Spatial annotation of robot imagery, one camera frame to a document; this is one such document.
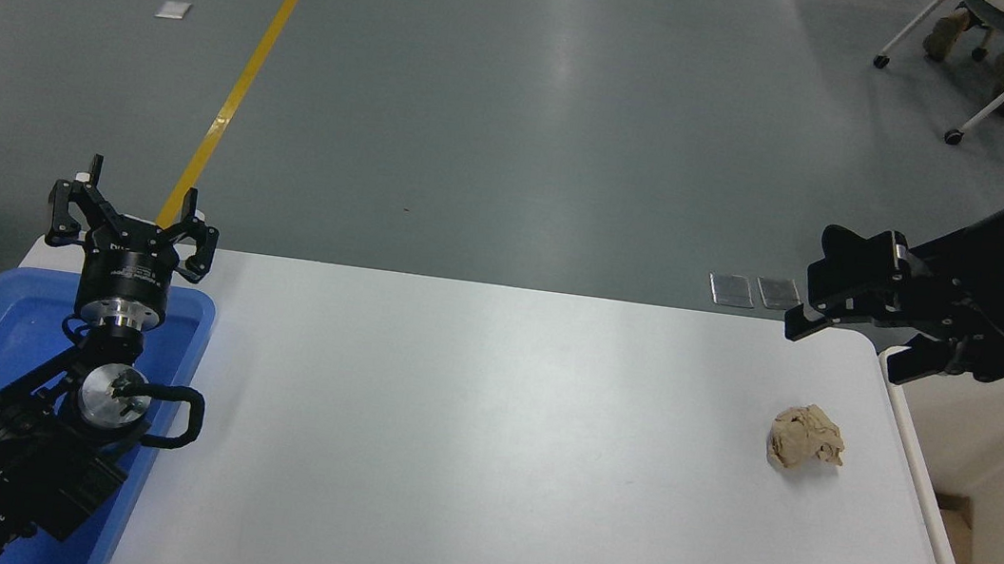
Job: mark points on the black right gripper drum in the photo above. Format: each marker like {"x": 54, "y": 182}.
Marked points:
{"x": 1001, "y": 276}

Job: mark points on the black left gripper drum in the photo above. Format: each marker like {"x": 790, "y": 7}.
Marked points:
{"x": 128, "y": 272}

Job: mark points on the yellow floor tape line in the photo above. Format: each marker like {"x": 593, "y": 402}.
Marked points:
{"x": 250, "y": 69}

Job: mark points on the small white floor sheet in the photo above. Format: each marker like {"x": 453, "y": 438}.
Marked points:
{"x": 173, "y": 10}

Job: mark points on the silver floor plate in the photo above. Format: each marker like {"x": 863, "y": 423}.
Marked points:
{"x": 778, "y": 293}
{"x": 732, "y": 291}

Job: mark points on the tan paper ball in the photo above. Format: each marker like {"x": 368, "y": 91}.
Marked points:
{"x": 804, "y": 439}

